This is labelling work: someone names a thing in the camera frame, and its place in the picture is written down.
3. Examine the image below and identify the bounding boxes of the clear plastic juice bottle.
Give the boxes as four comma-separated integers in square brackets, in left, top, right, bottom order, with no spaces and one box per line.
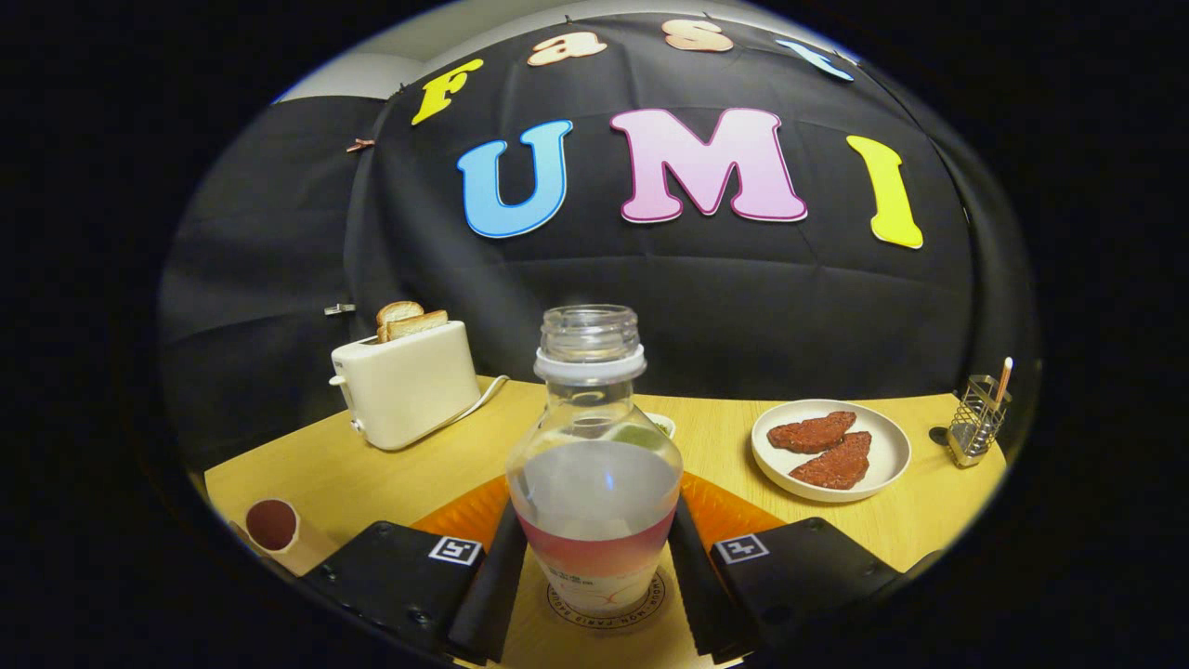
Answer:
[505,305,685,619]

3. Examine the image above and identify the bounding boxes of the white toaster cable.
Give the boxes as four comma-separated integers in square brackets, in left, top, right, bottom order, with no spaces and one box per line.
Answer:
[446,374,510,428]

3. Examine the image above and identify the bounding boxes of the white toaster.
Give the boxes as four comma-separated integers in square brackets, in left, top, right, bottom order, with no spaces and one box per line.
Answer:
[330,321,482,453]

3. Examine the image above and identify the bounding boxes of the metal wire holder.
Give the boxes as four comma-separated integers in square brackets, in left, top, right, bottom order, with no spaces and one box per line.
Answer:
[947,374,1012,467]

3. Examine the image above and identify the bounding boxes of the white round plate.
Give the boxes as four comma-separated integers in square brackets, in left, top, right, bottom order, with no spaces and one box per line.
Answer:
[751,400,912,504]

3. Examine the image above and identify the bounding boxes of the beige cup with wooden handle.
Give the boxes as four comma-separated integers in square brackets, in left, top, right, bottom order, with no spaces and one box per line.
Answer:
[243,498,340,577]

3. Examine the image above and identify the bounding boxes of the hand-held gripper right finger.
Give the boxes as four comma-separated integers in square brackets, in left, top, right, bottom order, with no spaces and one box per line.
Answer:
[669,472,904,665]

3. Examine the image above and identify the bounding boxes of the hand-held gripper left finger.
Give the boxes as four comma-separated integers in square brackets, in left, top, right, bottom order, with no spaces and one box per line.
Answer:
[302,476,530,665]

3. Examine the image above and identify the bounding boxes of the wooden table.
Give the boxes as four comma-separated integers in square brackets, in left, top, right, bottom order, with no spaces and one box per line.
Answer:
[204,376,1009,669]

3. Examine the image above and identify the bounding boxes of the red meat patty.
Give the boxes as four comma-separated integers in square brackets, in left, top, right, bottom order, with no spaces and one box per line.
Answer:
[767,412,857,454]
[790,431,872,491]

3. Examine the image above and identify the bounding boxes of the black backdrop cloth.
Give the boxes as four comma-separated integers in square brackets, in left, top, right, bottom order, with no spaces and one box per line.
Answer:
[158,14,1037,475]

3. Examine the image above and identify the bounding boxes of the toast slice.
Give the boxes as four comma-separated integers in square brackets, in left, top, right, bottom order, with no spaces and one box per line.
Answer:
[385,310,450,342]
[376,301,425,343]

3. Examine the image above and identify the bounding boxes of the round cork coaster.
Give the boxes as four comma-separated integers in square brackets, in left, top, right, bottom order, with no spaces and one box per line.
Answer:
[546,571,668,631]

